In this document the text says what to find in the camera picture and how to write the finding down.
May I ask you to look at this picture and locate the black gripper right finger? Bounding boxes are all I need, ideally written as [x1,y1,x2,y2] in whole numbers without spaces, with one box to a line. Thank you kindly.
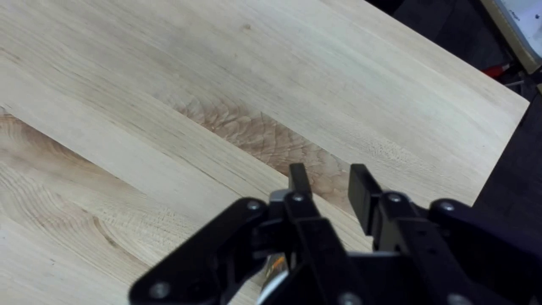
[347,163,542,305]

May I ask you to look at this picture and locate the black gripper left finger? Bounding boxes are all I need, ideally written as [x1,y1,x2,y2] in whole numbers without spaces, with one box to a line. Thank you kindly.
[127,161,362,305]

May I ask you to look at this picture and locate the brown paper coffee cup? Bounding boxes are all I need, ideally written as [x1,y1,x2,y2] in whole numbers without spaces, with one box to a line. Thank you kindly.
[255,253,294,305]

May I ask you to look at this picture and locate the red clamp handle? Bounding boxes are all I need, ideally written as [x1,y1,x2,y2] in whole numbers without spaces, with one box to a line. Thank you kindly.
[482,63,513,80]

